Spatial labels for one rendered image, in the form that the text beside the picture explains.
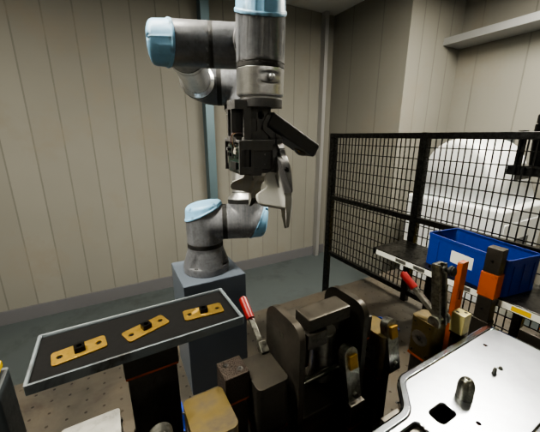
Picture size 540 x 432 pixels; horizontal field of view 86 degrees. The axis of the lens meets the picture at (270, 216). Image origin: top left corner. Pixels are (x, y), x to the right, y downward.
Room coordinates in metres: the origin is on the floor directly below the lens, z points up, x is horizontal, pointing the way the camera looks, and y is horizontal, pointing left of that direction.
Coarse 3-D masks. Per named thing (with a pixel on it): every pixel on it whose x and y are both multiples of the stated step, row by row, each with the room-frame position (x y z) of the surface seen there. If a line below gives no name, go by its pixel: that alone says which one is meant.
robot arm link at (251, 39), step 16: (240, 0) 0.48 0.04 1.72; (256, 0) 0.46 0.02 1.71; (272, 0) 0.47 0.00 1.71; (240, 16) 0.48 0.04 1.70; (256, 16) 0.46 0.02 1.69; (272, 16) 0.47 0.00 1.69; (240, 32) 0.48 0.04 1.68; (256, 32) 0.46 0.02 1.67; (272, 32) 0.47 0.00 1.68; (240, 48) 0.48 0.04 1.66; (256, 48) 0.46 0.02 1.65; (272, 48) 0.47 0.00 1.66; (240, 64) 0.48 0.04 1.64; (256, 64) 0.47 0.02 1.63; (272, 64) 0.47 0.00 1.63
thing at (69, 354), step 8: (104, 336) 0.48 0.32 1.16; (80, 344) 0.45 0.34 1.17; (88, 344) 0.46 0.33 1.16; (104, 344) 0.46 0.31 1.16; (56, 352) 0.43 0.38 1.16; (64, 352) 0.43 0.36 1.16; (72, 352) 0.43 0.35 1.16; (80, 352) 0.43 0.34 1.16; (88, 352) 0.43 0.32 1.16; (56, 360) 0.42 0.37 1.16; (64, 360) 0.42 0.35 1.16
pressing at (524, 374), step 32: (448, 352) 0.62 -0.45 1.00; (480, 352) 0.62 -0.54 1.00; (512, 352) 0.62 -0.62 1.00; (416, 384) 0.53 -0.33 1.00; (448, 384) 0.53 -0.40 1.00; (480, 384) 0.53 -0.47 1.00; (512, 384) 0.53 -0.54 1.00; (416, 416) 0.45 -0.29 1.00; (480, 416) 0.45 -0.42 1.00; (512, 416) 0.45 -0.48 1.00
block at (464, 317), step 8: (456, 312) 0.70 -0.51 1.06; (464, 312) 0.70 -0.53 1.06; (456, 320) 0.70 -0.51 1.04; (464, 320) 0.68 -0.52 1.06; (456, 328) 0.69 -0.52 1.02; (464, 328) 0.68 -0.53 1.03; (456, 336) 0.69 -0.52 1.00; (464, 336) 0.70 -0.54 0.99; (448, 344) 0.71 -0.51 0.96; (440, 408) 0.70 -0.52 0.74
